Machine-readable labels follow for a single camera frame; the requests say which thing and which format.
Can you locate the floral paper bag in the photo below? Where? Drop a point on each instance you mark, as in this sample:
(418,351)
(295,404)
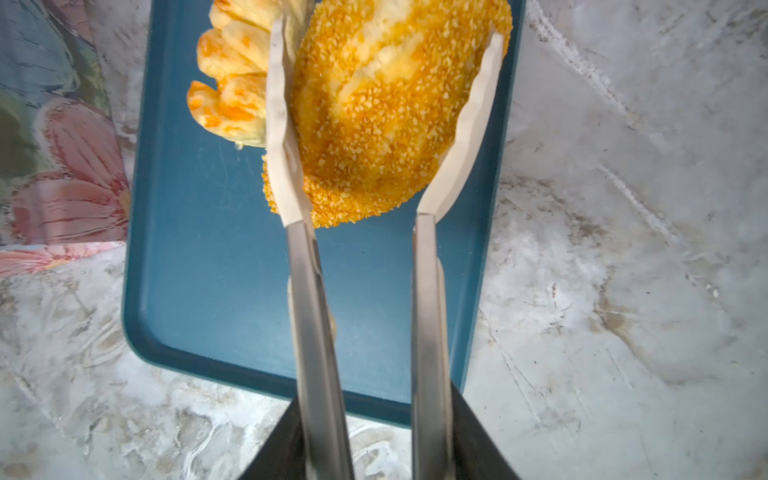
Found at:
(64,189)

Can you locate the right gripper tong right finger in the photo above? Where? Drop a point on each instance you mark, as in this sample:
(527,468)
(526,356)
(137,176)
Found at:
(432,410)

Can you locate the large oval brown bread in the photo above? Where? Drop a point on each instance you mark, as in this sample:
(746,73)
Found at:
(382,100)

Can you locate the teal rectangular tray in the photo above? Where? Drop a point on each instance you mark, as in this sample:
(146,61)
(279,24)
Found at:
(207,267)

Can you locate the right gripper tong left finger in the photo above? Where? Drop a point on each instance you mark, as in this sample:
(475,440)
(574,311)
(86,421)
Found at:
(320,398)

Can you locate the striped glazed bread loaf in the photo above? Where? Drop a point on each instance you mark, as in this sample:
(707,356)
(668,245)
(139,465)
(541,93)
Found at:
(235,53)

